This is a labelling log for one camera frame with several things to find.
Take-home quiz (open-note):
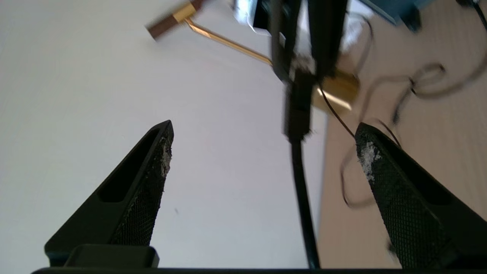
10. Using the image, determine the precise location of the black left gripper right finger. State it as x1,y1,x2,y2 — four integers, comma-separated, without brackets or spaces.
355,122,487,269

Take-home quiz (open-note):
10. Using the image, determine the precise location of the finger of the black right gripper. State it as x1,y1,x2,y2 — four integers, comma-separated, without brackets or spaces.
308,0,349,78
270,0,301,82

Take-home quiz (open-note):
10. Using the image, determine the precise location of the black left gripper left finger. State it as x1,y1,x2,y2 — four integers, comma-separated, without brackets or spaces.
45,120,174,267

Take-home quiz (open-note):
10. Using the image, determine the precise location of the black ethernet cable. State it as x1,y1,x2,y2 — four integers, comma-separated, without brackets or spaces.
283,57,322,269

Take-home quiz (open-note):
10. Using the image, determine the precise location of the crumpled white tissue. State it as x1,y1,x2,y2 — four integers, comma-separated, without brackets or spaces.
341,11,371,54

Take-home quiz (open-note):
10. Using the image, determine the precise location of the brass desk lamp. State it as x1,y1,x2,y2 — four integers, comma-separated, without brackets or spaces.
146,0,360,113

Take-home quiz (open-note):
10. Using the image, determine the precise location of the black lamp power cord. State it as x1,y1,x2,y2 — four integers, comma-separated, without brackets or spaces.
358,8,487,126

